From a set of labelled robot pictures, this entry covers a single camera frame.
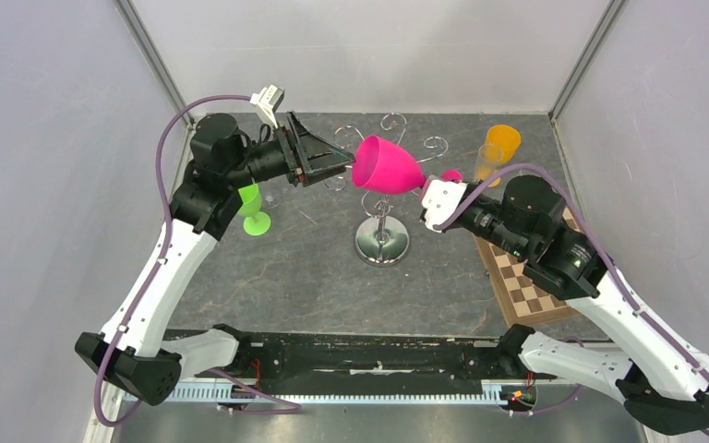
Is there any chrome wine glass rack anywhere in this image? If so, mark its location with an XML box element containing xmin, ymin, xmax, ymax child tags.
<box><xmin>324</xmin><ymin>113</ymin><xmax>449</xmax><ymax>268</ymax></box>

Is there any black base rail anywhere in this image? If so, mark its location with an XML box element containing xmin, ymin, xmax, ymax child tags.
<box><xmin>164</xmin><ymin>329</ymin><xmax>558</xmax><ymax>399</ymax></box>

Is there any green wine glass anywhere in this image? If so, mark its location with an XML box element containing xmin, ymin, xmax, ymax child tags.
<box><xmin>238</xmin><ymin>184</ymin><xmax>271</xmax><ymax>236</ymax></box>

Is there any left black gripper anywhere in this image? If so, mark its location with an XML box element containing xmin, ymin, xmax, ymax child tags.
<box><xmin>226</xmin><ymin>111</ymin><xmax>355</xmax><ymax>189</ymax></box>

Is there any pink wine glass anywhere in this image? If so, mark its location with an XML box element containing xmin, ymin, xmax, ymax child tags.
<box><xmin>351</xmin><ymin>135</ymin><xmax>459</xmax><ymax>198</ymax></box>

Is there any orange wine glass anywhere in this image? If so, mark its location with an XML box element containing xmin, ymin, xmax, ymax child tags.
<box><xmin>475</xmin><ymin>125</ymin><xmax>522</xmax><ymax>180</ymax></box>

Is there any wooden chessboard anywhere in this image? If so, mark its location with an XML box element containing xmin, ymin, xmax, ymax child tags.
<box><xmin>475</xmin><ymin>237</ymin><xmax>580</xmax><ymax>327</ymax></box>

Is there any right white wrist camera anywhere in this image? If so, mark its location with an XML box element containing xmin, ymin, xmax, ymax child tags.
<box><xmin>420</xmin><ymin>175</ymin><xmax>467</xmax><ymax>233</ymax></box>

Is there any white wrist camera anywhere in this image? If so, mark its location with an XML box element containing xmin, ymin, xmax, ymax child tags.
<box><xmin>249</xmin><ymin>84</ymin><xmax>285</xmax><ymax>129</ymax></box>
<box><xmin>420</xmin><ymin>175</ymin><xmax>467</xmax><ymax>233</ymax></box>

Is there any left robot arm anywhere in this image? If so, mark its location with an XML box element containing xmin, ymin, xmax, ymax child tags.
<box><xmin>75</xmin><ymin>112</ymin><xmax>355</xmax><ymax>406</ymax></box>

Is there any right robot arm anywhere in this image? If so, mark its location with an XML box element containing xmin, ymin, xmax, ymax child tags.
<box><xmin>449</xmin><ymin>175</ymin><xmax>709</xmax><ymax>436</ymax></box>

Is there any clear wine glass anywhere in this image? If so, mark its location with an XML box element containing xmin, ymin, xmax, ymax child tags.
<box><xmin>260</xmin><ymin>184</ymin><xmax>282</xmax><ymax>209</ymax></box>

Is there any white slotted cable duct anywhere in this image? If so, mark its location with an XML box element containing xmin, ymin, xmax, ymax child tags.
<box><xmin>123</xmin><ymin>381</ymin><xmax>536</xmax><ymax>406</ymax></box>

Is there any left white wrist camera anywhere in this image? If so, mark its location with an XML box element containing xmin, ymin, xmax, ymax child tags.
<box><xmin>249</xmin><ymin>84</ymin><xmax>285</xmax><ymax>129</ymax></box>

